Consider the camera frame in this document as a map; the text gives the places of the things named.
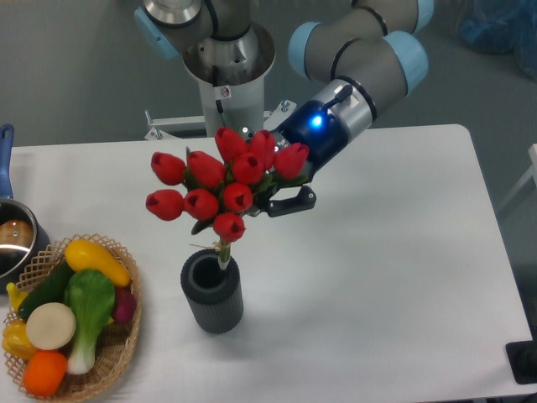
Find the red tulip bouquet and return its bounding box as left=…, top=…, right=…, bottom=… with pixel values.
left=145, top=127, right=310, bottom=270

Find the yellow banana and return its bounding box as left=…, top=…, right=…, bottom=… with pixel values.
left=6, top=282, right=29, bottom=311

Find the green bok choy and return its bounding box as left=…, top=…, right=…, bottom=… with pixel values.
left=64, top=269, right=115, bottom=375

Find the black device at table edge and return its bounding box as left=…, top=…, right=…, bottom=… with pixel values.
left=505, top=341, right=536, bottom=385

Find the woven wicker basket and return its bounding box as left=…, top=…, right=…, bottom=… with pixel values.
left=1, top=233, right=142, bottom=402

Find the green cucumber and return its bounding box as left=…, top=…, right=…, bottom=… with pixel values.
left=18, top=260, right=75, bottom=320

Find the white chair frame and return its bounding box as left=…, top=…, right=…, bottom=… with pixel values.
left=497, top=144, right=536, bottom=217

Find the yellow bell pepper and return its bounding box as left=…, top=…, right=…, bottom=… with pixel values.
left=2, top=319, right=38, bottom=361

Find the yellow squash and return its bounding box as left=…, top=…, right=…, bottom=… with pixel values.
left=64, top=239, right=131, bottom=287

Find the grey ribbed vase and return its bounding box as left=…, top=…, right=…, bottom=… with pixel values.
left=180, top=249, right=243, bottom=334

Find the blue plastic bag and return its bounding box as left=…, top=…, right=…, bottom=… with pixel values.
left=456, top=1, right=536, bottom=80

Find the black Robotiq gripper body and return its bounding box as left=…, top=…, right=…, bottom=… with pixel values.
left=272, top=100, right=349, bottom=180

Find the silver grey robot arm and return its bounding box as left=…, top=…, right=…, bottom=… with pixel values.
left=134, top=1, right=434, bottom=177

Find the blue handled saucepan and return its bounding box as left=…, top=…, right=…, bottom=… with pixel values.
left=1, top=123, right=50, bottom=295

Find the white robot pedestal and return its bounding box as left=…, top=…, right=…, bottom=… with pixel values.
left=144, top=74, right=297, bottom=140

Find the orange fruit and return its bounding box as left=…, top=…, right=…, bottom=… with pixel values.
left=23, top=350, right=67, bottom=397

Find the cream round bun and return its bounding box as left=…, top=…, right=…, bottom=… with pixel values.
left=26, top=302, right=76, bottom=350

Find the purple red onion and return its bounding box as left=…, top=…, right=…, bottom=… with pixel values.
left=111, top=288, right=137, bottom=323

